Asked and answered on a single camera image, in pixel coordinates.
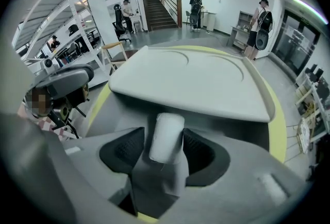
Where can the green exit sign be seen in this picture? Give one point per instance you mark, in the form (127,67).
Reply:
(305,21)

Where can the grey desk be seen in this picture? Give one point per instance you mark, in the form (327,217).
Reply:
(236,35)

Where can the patterned seat cushion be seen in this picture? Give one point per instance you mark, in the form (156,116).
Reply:
(305,135)

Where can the dark staircase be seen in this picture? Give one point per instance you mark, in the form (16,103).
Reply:
(159,14)

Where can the long ceiling light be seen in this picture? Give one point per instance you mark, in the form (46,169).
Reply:
(309,8)

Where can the wooden chair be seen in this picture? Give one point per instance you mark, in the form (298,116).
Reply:
(112,44)

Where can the black backpack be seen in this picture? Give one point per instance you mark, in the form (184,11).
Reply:
(265,20)

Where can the white side table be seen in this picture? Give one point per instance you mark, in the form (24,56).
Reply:
(317,89)

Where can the red checkered tablecloth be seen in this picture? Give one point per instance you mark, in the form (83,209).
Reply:
(46,127)

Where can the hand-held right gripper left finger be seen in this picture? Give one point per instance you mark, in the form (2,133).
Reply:
(85,156)

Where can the black office chair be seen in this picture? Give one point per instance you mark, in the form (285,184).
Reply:
(119,22)

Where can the black round case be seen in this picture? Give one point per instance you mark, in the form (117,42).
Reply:
(261,40)

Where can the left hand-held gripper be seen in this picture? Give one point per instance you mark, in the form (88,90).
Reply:
(38,82)

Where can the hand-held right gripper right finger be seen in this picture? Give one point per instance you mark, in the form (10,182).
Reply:
(245,179)

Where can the small white table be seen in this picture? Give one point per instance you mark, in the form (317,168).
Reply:
(136,18)

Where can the dark glass door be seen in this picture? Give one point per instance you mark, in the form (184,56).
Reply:
(296,42)

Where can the white cylinder roll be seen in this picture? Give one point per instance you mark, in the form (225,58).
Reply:
(166,138)

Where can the black bag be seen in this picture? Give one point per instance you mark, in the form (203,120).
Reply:
(73,30)

